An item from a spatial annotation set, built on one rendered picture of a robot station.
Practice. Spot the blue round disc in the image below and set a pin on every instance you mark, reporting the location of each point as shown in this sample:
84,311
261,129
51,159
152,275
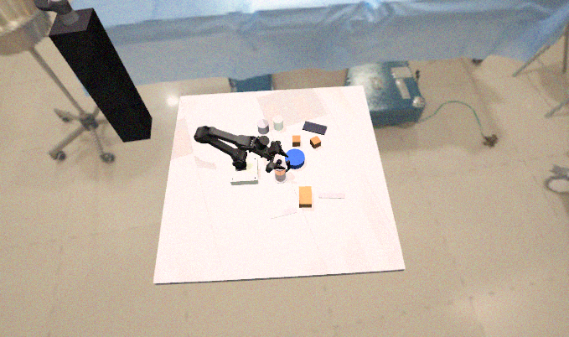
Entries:
296,157

